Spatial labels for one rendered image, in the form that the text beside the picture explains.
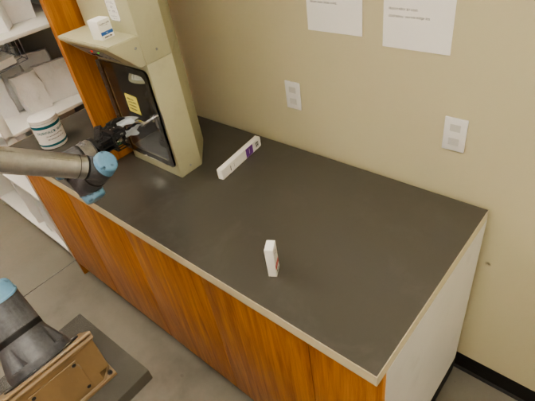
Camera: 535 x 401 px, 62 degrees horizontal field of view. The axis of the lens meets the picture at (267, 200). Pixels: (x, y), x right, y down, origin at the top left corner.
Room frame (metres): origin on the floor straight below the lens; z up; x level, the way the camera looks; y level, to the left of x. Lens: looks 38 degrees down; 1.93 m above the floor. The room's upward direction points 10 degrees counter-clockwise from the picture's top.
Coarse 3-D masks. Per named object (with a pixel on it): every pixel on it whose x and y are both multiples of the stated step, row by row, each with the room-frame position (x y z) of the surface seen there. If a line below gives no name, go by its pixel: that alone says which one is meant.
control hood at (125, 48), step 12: (60, 36) 1.63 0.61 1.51; (72, 36) 1.60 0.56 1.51; (84, 36) 1.58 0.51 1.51; (120, 36) 1.51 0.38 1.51; (132, 36) 1.49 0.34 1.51; (96, 48) 1.46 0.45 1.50; (108, 48) 1.41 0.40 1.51; (120, 48) 1.44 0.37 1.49; (132, 48) 1.47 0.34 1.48; (120, 60) 1.51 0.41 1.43; (132, 60) 1.46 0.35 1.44; (144, 60) 1.49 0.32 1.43
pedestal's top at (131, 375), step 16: (80, 320) 0.85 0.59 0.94; (96, 336) 0.79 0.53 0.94; (112, 352) 0.72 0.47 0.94; (128, 368) 0.67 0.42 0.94; (144, 368) 0.66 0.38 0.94; (0, 384) 0.69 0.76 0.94; (112, 384) 0.63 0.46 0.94; (128, 384) 0.62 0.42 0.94; (144, 384) 0.64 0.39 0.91; (96, 400) 0.59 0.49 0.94; (112, 400) 0.59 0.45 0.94; (128, 400) 0.60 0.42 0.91
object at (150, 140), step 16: (112, 64) 1.63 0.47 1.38; (112, 80) 1.66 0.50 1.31; (128, 80) 1.58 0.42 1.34; (144, 80) 1.50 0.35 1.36; (144, 96) 1.52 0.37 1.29; (128, 112) 1.64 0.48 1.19; (144, 112) 1.55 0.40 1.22; (144, 128) 1.58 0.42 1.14; (160, 128) 1.50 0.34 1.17; (144, 144) 1.61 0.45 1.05; (160, 144) 1.52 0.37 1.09; (160, 160) 1.55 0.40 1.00
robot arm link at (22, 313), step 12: (0, 288) 0.75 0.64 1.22; (12, 288) 0.76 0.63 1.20; (0, 300) 0.72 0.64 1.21; (12, 300) 0.73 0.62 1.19; (24, 300) 0.75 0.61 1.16; (0, 312) 0.70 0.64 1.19; (12, 312) 0.70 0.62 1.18; (24, 312) 0.72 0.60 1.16; (36, 312) 0.74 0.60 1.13; (0, 324) 0.68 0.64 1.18; (12, 324) 0.68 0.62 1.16; (24, 324) 0.69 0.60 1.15; (0, 336) 0.66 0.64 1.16
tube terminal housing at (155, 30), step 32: (96, 0) 1.62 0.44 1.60; (128, 0) 1.49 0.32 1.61; (160, 0) 1.62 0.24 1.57; (128, 32) 1.52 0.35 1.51; (160, 32) 1.55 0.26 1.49; (128, 64) 1.57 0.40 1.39; (160, 64) 1.52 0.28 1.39; (160, 96) 1.50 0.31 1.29; (192, 96) 1.76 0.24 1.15; (192, 128) 1.56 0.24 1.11; (192, 160) 1.54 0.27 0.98
